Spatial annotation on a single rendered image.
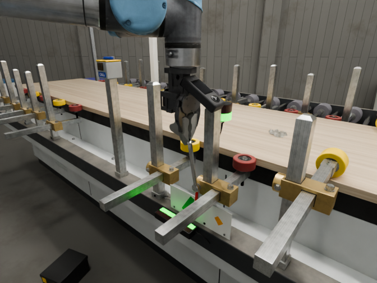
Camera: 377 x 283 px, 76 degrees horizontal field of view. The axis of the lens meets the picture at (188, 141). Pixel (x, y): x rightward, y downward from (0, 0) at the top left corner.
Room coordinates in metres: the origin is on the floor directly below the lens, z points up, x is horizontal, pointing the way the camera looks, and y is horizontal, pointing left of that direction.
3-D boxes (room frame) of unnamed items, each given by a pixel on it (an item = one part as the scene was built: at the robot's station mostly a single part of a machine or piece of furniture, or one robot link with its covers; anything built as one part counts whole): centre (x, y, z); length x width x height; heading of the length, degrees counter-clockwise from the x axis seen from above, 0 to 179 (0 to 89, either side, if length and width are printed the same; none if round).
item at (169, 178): (0.82, 0.10, 0.82); 0.14 x 0.06 x 0.05; 49
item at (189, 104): (0.65, 0.02, 1.16); 0.09 x 0.08 x 0.12; 50
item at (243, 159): (0.76, -0.20, 0.85); 0.08 x 0.08 x 0.11
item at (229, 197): (0.66, -0.09, 0.85); 0.14 x 0.06 x 0.05; 49
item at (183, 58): (0.64, 0.02, 1.24); 0.10 x 0.09 x 0.05; 140
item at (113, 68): (1.00, 0.32, 1.18); 0.07 x 0.07 x 0.08; 49
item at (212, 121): (0.67, -0.07, 0.87); 0.04 x 0.04 x 0.48; 49
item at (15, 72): (1.81, 1.26, 0.88); 0.04 x 0.04 x 0.48; 49
